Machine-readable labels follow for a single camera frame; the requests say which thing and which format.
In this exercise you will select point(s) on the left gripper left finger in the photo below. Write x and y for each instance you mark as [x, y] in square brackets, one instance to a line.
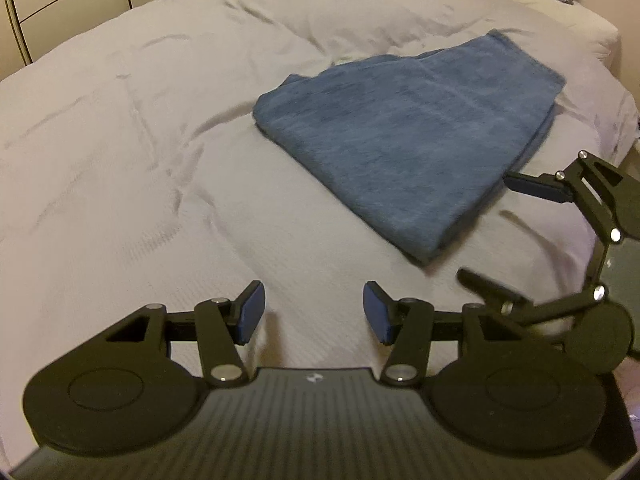
[144, 378]

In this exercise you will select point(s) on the blue denim jeans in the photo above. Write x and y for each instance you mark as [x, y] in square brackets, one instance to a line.
[416, 146]

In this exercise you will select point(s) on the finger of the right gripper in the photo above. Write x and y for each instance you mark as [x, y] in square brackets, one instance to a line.
[602, 331]
[606, 196]

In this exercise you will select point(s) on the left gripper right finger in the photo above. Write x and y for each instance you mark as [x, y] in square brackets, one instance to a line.
[484, 378]

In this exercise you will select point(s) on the lavender duvet cover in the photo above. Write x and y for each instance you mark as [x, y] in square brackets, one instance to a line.
[132, 172]

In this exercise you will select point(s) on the white pillow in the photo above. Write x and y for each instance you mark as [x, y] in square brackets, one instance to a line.
[600, 36]

